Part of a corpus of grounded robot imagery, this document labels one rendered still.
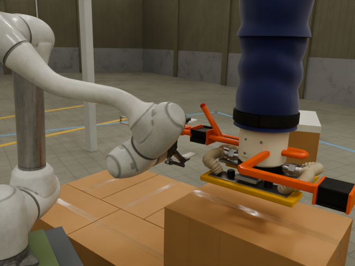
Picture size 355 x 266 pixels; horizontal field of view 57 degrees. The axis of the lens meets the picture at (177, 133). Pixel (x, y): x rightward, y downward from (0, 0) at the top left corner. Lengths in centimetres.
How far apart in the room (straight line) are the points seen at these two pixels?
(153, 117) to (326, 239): 72
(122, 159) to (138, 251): 91
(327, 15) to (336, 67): 151
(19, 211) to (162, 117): 62
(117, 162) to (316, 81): 1020
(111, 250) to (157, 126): 106
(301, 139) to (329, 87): 813
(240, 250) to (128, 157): 51
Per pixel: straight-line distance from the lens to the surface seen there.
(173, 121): 87
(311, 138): 263
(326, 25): 1092
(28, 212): 129
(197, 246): 130
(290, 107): 112
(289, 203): 109
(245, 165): 99
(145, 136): 90
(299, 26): 110
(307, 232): 128
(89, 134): 499
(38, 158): 135
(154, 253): 178
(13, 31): 112
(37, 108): 129
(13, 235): 126
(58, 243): 154
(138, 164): 97
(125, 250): 181
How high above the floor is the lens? 157
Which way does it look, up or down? 15 degrees down
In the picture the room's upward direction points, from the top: 1 degrees clockwise
